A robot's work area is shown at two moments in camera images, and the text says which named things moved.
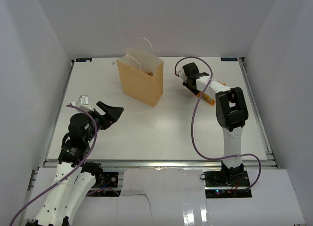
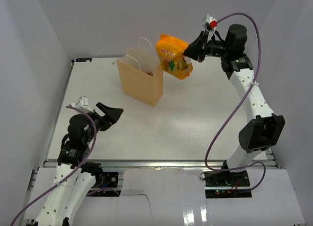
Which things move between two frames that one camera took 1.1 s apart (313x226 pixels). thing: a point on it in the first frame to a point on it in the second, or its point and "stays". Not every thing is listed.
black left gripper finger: x=115 y=112 stays
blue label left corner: x=83 y=59 stays
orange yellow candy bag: x=207 y=99 to x=170 y=50
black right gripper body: x=187 y=85 to x=215 y=48
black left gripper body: x=104 y=121 stays
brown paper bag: x=141 y=74 stays
